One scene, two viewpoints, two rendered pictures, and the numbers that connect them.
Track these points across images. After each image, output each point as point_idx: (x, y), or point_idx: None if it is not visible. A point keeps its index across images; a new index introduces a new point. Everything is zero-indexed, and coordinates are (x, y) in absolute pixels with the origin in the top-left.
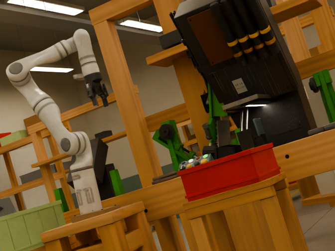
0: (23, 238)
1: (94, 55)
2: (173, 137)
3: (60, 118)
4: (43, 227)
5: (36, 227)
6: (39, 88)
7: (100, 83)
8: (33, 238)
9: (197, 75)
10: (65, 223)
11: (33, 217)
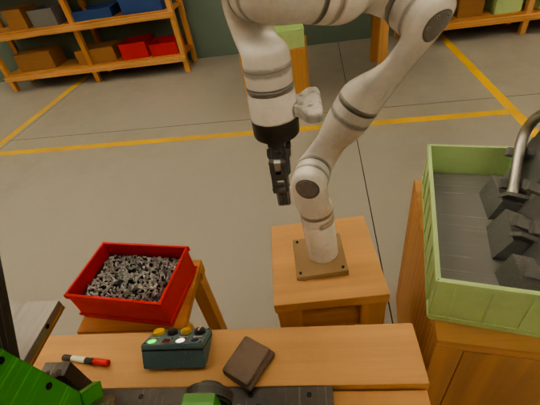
0: (427, 237)
1: (243, 69)
2: None
3: (321, 132)
4: (427, 262)
5: (429, 251)
6: (378, 68)
7: (270, 149)
8: (427, 252)
9: None
10: (430, 302)
11: (431, 240)
